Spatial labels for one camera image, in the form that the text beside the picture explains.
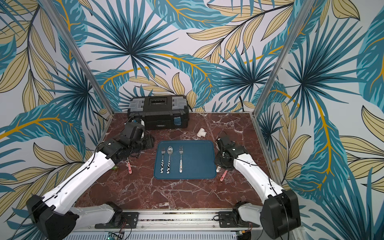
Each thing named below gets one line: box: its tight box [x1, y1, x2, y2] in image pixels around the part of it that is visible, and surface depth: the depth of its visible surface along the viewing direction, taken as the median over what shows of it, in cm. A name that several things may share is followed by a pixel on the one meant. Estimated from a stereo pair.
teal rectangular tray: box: [154, 140, 217, 180], surface depth 94 cm
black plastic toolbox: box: [127, 95, 190, 131], surface depth 102 cm
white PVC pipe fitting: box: [196, 127, 207, 138], surface depth 107 cm
